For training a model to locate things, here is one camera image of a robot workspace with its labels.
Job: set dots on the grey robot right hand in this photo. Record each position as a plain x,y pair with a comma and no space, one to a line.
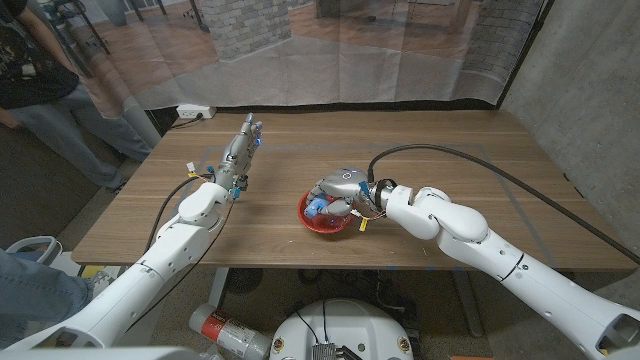
345,185

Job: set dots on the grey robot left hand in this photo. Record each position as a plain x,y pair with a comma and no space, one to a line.
237,152

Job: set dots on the blue toy camera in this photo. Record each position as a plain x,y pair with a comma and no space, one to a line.
316,207

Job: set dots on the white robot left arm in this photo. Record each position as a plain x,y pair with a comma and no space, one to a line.
145,272

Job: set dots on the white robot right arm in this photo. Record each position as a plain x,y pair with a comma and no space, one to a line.
475,235

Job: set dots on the red bowl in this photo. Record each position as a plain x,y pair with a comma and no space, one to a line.
325,226

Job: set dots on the yellow wrist tag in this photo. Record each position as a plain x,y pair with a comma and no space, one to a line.
363,224

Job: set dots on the white wrist tag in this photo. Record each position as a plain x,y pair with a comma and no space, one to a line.
190,167

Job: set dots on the white power strip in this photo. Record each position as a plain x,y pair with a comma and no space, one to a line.
196,111

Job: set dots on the printed room backdrop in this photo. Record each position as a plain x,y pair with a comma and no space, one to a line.
310,55

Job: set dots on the black round fan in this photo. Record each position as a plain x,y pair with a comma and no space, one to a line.
243,281

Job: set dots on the white table leg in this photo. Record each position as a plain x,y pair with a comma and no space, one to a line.
217,287

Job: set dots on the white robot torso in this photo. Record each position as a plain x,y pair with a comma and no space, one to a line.
342,325

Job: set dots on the grey table leg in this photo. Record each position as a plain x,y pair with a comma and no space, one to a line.
467,300

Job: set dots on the grey finned electronics module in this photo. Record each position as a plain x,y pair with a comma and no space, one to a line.
325,352

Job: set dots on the white and red cylinder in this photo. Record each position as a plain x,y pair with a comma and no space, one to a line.
230,330

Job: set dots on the black tripod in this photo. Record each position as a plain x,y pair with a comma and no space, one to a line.
95,30

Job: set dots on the person in black shirt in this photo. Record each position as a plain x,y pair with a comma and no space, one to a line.
40,85

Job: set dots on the white chair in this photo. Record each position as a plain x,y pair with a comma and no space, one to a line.
35,245

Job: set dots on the person in blue jeans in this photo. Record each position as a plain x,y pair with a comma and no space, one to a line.
35,295

